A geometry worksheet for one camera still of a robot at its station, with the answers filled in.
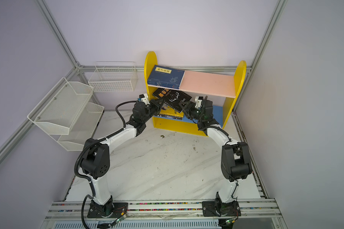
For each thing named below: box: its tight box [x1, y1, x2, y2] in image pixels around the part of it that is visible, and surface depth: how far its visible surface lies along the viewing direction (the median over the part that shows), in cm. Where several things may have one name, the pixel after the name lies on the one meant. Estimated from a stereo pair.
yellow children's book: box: [160, 103, 184, 118], surface depth 97 cm
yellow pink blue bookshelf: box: [144, 51, 247, 137], surface depth 83 cm
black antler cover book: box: [151, 87, 193, 114], surface depth 88 cm
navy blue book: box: [147, 64, 185, 90], surface depth 78 cm
